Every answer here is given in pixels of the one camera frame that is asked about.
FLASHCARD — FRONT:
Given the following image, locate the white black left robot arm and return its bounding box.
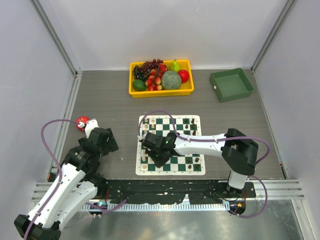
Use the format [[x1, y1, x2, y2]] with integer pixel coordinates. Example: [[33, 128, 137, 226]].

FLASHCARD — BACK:
[[14, 127, 119, 240]]

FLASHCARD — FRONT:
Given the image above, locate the green pear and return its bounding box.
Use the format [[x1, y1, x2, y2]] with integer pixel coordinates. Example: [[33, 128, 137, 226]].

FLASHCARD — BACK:
[[169, 59, 182, 73]]

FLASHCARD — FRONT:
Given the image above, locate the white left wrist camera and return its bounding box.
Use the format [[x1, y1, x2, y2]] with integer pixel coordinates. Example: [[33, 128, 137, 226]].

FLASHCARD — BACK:
[[77, 118, 99, 138]]

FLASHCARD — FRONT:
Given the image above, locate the green white chess mat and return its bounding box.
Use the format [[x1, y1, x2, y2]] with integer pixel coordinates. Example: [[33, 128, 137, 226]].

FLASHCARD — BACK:
[[135, 115, 206, 176]]

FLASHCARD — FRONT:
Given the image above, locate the yellow plastic fruit tray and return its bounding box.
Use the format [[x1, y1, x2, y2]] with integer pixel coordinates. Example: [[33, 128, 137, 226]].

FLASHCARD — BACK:
[[128, 59, 195, 98]]

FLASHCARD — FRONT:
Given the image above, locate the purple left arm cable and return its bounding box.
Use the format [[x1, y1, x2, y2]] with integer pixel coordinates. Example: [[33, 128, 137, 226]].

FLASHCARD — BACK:
[[23, 119, 128, 240]]

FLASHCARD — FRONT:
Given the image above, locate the dark purple grape bunch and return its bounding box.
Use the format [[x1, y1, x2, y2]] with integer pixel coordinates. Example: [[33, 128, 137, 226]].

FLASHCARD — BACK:
[[131, 59, 167, 82]]

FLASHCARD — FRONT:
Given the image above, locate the red apple on table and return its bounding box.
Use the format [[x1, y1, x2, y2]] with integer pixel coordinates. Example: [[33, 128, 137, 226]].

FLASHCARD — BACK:
[[76, 116, 90, 131]]

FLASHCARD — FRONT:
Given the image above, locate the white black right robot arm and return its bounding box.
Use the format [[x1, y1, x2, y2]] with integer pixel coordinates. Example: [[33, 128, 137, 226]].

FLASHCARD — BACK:
[[139, 128, 259, 197]]

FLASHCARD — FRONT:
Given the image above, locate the red cherries cluster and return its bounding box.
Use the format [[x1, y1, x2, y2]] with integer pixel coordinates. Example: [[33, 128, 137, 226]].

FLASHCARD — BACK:
[[145, 63, 168, 91]]

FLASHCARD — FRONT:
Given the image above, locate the green lime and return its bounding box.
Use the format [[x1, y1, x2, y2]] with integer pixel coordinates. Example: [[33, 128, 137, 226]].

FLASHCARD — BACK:
[[132, 79, 146, 92]]

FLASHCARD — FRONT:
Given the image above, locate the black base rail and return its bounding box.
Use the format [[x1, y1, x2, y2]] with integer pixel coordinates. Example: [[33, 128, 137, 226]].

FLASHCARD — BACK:
[[98, 179, 257, 205]]

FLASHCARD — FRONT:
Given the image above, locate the red apple in tray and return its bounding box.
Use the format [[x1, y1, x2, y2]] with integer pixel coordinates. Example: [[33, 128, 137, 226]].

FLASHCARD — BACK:
[[178, 69, 190, 84]]

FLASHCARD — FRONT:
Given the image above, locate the green melon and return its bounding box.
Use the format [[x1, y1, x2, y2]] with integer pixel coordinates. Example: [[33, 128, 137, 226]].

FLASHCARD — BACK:
[[161, 71, 182, 90]]

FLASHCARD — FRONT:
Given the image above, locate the green square box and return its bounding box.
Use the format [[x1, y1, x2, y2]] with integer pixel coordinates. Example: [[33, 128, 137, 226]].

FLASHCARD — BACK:
[[209, 68, 254, 103]]

